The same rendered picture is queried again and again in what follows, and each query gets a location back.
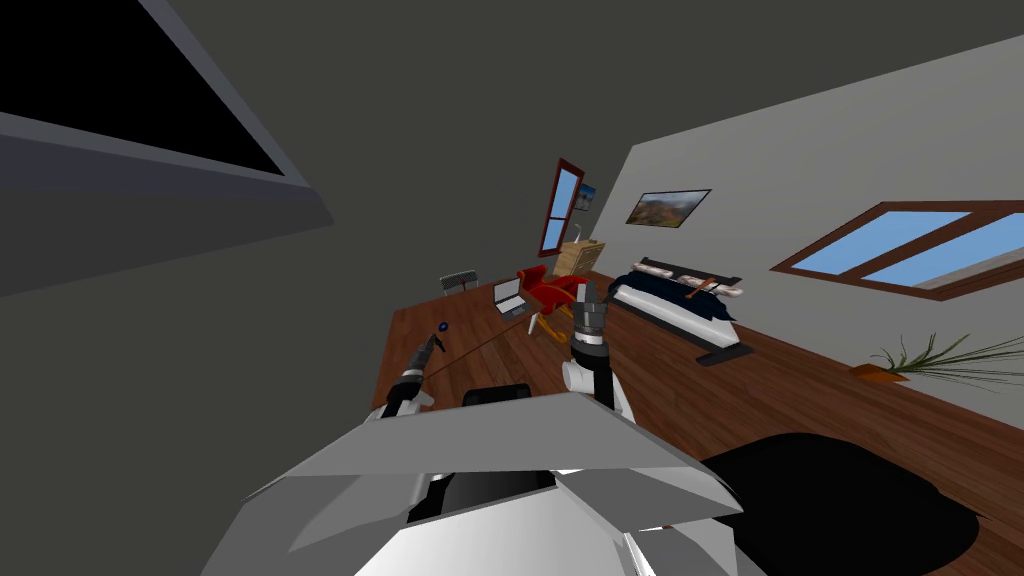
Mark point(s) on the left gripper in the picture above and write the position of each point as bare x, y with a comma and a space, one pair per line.
433, 346

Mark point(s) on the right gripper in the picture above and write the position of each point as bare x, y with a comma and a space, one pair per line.
588, 298

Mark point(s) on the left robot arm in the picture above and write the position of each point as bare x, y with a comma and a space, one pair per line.
406, 382

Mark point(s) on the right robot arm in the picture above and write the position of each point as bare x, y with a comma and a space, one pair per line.
590, 352

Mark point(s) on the red rocking chair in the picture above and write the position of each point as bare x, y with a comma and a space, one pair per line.
550, 294

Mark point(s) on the light wooden dresser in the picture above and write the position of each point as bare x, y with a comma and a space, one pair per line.
580, 258

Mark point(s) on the grey mesh chair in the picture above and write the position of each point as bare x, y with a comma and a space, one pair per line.
459, 281

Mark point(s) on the grey open laptop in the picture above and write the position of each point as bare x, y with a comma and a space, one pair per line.
510, 301

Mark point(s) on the dark blue bed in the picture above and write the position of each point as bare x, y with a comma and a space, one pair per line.
680, 308

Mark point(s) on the red framed narrow window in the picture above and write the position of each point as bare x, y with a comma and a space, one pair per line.
562, 204

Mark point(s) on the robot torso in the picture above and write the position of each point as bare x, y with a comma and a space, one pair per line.
496, 448

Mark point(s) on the brown framed wide window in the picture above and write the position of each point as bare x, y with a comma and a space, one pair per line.
912, 248

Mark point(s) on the green potted plant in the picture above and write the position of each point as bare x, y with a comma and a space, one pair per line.
936, 360

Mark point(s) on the small blue wall picture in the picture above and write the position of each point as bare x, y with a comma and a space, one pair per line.
586, 197

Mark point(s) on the landscape wall picture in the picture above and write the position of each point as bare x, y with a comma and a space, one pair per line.
668, 208

